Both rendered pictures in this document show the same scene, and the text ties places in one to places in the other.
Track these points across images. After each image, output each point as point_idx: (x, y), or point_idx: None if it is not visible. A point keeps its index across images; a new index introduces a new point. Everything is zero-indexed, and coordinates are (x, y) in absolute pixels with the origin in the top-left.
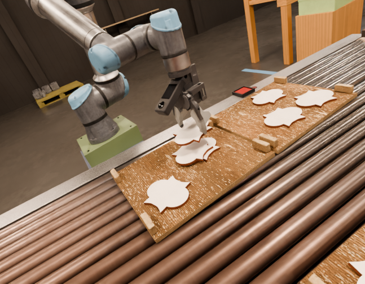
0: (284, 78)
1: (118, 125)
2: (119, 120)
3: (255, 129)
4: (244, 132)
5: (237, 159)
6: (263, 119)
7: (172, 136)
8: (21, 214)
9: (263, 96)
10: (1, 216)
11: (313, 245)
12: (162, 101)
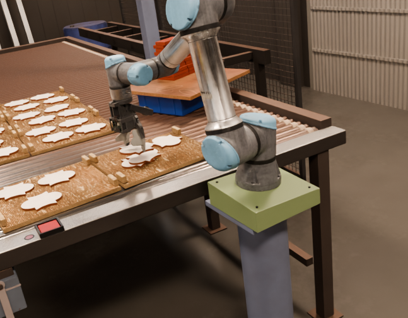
0: (0, 212)
1: (243, 190)
2: (248, 200)
3: (85, 172)
4: (95, 171)
5: (113, 156)
6: (71, 180)
7: (163, 183)
8: (297, 137)
9: (45, 200)
10: (321, 136)
11: (106, 137)
12: (144, 106)
